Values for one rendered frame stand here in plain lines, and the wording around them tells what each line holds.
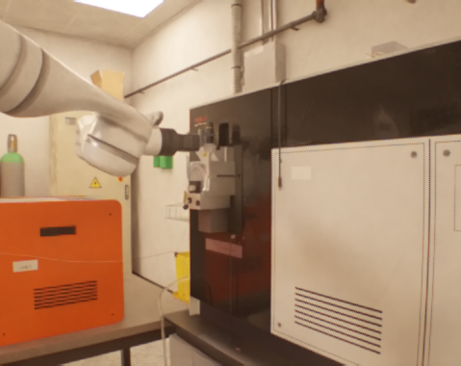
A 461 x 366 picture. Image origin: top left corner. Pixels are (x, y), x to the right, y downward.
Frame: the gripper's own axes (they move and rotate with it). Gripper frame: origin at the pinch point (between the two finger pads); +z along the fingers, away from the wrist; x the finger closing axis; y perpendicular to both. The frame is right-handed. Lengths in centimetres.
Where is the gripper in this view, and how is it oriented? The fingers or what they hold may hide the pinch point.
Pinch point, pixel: (212, 136)
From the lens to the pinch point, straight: 109.6
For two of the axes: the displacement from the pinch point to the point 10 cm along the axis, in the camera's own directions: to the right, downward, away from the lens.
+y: 0.0, 10.0, 0.1
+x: 6.1, 0.1, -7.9
